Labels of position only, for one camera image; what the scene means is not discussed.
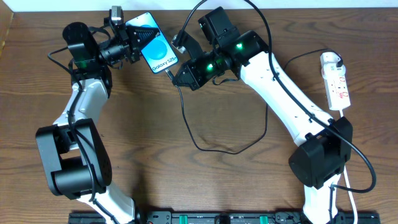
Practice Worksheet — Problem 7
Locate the blue Galaxy smartphone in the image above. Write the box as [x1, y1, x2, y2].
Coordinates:
[126, 12, 178, 74]

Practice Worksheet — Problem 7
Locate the black USB charging cable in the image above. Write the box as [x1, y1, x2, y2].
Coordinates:
[164, 48, 343, 155]

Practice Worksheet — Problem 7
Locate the white power strip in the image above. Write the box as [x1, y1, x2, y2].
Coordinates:
[320, 52, 351, 111]

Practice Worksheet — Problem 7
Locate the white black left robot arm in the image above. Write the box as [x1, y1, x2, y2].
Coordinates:
[35, 19, 160, 223]

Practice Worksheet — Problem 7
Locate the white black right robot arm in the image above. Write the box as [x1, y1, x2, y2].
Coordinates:
[172, 7, 353, 223]

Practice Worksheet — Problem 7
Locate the black charger plug adapter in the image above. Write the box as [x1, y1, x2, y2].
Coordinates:
[336, 58, 343, 68]

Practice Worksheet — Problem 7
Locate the black mounting rail base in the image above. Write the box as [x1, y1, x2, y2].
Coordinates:
[67, 211, 381, 224]

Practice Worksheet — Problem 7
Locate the white power strip cord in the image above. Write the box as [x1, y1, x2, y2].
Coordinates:
[338, 108, 359, 224]

